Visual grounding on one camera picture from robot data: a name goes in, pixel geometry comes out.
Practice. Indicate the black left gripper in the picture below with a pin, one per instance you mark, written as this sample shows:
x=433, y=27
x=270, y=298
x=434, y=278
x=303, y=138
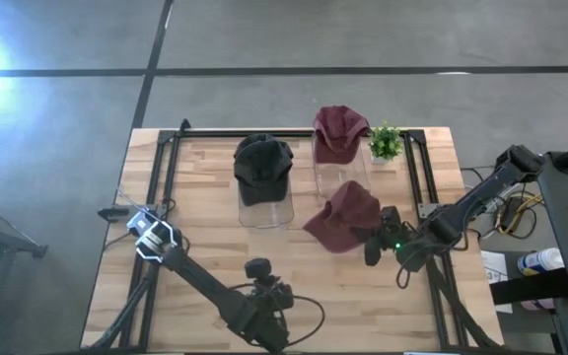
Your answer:
x=274, y=296

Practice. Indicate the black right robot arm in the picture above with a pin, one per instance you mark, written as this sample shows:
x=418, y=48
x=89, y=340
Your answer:
x=476, y=197

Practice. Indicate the small green potted plant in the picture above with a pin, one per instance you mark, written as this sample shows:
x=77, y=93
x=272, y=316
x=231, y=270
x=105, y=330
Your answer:
x=385, y=140

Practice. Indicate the white paper sheet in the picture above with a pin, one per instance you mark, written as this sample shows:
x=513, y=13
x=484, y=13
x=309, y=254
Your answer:
x=493, y=266

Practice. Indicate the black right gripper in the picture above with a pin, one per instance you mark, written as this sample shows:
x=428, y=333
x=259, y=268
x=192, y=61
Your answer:
x=407, y=246

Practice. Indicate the black metal table frame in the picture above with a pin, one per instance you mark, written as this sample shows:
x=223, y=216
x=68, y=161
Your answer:
x=225, y=133

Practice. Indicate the white wipes canister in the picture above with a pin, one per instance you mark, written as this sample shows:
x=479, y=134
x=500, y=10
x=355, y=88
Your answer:
x=543, y=261

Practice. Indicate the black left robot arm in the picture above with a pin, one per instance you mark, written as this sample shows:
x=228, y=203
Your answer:
x=205, y=286

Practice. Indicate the clear plastic bin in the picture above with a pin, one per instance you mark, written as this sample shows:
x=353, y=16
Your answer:
x=333, y=172
x=264, y=217

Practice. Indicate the black baseball cap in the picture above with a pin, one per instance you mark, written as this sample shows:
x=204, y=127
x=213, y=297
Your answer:
x=264, y=167

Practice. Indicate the maroon baseball cap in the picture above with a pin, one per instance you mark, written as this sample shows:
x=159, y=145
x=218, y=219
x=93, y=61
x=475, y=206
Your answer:
x=338, y=133
x=343, y=222

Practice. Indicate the black power adapter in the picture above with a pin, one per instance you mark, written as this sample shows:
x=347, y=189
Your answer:
x=512, y=211

